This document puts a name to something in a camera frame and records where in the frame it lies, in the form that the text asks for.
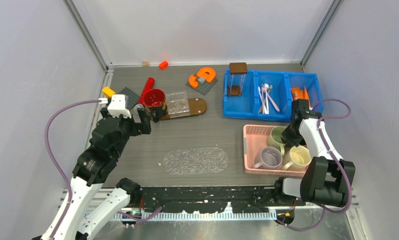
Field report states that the clear glass toothbrush holder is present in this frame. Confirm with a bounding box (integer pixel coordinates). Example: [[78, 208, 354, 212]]
[[166, 91, 190, 119]]

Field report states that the light green mug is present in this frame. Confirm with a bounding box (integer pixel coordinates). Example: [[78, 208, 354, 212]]
[[266, 126, 286, 156]]

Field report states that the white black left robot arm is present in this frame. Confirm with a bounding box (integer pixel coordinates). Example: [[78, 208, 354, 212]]
[[37, 94, 151, 240]]

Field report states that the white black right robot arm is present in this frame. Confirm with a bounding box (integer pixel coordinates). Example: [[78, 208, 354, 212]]
[[273, 99, 356, 213]]

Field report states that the white toothbrush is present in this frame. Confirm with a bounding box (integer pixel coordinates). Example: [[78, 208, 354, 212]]
[[259, 84, 270, 115]]

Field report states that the brown oval wooden tray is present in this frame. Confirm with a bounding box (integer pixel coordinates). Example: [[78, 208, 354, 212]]
[[161, 98, 207, 120]]

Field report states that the dark grey studded baseplate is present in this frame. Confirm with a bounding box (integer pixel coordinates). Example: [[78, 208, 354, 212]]
[[118, 87, 140, 110]]

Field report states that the yellow toy block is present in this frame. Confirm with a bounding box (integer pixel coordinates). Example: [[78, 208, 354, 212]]
[[102, 86, 116, 98]]

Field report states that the red glitter toy microphone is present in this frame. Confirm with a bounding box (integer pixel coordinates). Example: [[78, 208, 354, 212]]
[[133, 77, 155, 115]]

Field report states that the blue plastic organizer bin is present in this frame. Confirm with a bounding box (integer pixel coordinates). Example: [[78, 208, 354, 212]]
[[222, 68, 325, 122]]

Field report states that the cream yellow mug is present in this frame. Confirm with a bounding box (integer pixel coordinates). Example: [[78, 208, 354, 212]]
[[281, 145, 312, 172]]

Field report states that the pink plastic basket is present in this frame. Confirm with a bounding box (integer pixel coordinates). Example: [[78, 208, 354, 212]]
[[243, 124, 308, 178]]

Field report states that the lilac translucent mug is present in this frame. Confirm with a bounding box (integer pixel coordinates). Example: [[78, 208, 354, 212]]
[[252, 146, 283, 170]]

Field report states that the small red block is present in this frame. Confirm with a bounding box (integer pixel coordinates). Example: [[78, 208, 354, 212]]
[[158, 60, 169, 70]]

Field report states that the grey baseplate with orange track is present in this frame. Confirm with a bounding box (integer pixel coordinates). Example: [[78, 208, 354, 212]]
[[186, 67, 218, 95]]

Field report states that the clear holder with brown lid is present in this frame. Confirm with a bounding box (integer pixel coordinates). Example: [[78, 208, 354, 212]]
[[227, 62, 248, 97]]

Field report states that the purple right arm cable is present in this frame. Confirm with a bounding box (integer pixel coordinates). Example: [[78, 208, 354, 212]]
[[275, 98, 354, 232]]

